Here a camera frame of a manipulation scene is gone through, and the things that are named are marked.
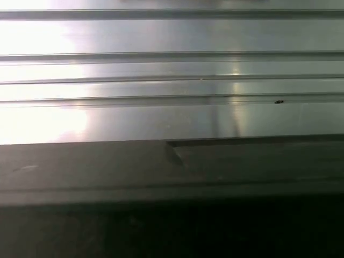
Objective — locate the black PC case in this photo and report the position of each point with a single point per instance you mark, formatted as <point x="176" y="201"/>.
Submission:
<point x="107" y="166"/>

